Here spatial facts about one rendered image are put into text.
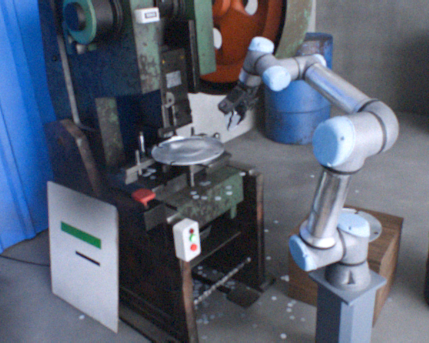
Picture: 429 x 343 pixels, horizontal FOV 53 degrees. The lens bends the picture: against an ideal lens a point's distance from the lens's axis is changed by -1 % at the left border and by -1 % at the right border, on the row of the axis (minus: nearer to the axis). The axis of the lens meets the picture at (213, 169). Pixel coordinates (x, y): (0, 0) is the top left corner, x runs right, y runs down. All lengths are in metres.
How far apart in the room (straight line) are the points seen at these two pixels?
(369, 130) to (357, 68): 3.83
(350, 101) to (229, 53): 0.82
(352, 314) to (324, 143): 0.67
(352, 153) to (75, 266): 1.47
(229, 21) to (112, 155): 0.76
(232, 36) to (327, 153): 0.97
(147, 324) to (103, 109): 0.96
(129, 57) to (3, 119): 1.25
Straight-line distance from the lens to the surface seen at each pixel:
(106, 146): 1.87
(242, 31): 1.91
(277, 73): 1.37
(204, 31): 1.74
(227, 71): 1.95
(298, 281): 2.09
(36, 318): 2.32
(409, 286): 2.34
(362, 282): 1.54
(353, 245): 1.44
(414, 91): 4.78
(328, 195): 1.22
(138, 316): 2.11
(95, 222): 1.95
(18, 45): 2.66
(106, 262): 1.97
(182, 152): 1.72
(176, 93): 1.72
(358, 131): 1.11
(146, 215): 1.50
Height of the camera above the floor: 1.43
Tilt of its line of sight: 24 degrees down
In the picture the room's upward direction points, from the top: 4 degrees counter-clockwise
